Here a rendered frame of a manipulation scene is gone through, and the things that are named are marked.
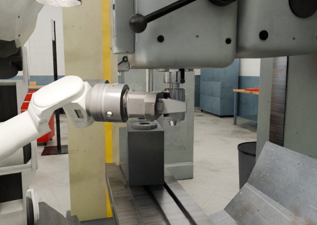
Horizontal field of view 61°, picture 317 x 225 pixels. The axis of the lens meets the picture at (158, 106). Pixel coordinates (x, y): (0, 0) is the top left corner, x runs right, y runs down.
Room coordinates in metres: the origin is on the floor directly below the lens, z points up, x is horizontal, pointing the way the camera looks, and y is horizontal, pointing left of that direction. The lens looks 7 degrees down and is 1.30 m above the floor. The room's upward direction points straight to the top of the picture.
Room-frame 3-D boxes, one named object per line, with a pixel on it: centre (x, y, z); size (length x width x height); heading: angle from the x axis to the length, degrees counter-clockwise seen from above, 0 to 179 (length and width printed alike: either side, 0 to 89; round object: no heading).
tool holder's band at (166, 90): (0.59, -0.03, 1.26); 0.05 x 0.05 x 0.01
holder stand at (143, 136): (0.97, 0.06, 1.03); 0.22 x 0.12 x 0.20; 8
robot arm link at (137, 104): (0.61, 0.06, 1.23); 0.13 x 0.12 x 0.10; 170
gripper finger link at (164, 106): (0.56, -0.03, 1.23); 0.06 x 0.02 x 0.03; 80
